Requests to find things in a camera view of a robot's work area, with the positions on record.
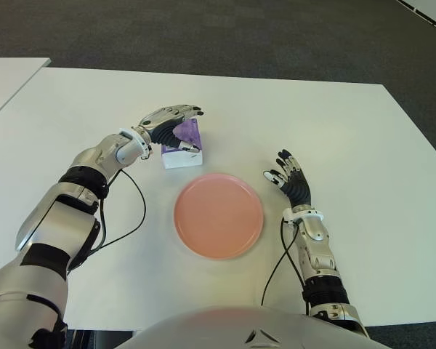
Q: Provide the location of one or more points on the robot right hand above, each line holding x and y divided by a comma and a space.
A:
298, 189

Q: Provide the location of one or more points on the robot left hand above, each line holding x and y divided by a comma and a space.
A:
160, 121

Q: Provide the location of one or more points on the purple white tissue pack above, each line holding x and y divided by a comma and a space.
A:
183, 160

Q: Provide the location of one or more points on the silver black robot left arm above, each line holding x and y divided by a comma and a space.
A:
47, 218

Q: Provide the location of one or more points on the silver black robot right arm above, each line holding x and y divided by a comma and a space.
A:
318, 254

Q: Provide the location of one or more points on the round pink plate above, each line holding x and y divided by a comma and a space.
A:
218, 218

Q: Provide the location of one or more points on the silver robot torso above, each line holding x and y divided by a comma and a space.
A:
221, 327

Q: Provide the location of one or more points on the adjacent white table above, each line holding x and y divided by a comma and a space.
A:
7, 80

